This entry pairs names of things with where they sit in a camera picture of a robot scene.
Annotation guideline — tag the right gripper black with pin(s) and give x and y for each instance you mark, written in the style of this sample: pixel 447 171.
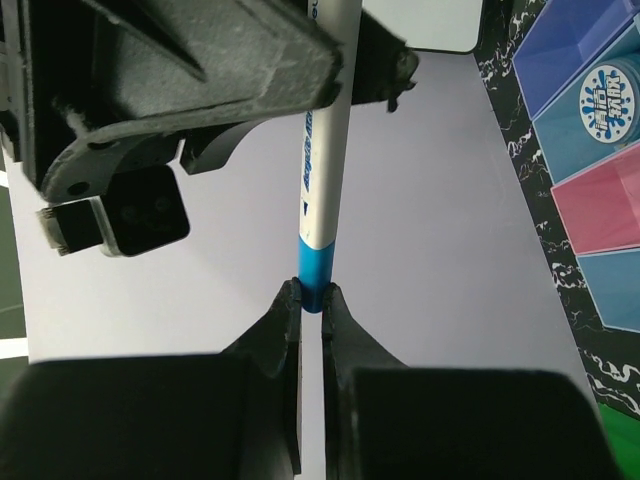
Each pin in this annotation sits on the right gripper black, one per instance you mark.
pixel 98 88

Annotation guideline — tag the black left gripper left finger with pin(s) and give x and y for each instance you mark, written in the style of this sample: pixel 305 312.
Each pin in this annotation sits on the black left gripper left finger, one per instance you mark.
pixel 227 415

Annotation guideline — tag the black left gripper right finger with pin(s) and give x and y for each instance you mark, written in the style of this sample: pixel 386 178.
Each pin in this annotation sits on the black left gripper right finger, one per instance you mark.
pixel 387 420

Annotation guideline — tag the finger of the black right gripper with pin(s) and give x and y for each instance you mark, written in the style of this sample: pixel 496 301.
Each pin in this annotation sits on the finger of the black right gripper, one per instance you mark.
pixel 385 65

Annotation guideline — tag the white marker blue cap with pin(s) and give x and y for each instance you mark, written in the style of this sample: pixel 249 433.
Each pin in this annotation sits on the white marker blue cap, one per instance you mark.
pixel 324 152

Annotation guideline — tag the purple drawer box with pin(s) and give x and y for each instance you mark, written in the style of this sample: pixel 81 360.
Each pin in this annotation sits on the purple drawer box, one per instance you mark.
pixel 561 41

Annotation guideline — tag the light blue drawer box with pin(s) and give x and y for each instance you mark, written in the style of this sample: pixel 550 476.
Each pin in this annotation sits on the light blue drawer box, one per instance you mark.
pixel 566 145

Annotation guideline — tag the blue cleaning gel jar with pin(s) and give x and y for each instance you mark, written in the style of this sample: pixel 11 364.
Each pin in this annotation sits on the blue cleaning gel jar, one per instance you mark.
pixel 609 100

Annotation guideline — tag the pink drawer box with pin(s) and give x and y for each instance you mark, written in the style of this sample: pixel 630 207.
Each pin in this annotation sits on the pink drawer box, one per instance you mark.
pixel 599 206

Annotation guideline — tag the sky blue drawer box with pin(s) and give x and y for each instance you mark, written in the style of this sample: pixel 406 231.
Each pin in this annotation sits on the sky blue drawer box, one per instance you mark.
pixel 613 281

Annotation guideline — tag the black marble pattern mat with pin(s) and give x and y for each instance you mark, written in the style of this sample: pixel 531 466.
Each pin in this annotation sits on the black marble pattern mat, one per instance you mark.
pixel 610 358

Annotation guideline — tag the bright green plastic folder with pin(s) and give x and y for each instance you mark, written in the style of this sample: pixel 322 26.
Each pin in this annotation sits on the bright green plastic folder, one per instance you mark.
pixel 623 435

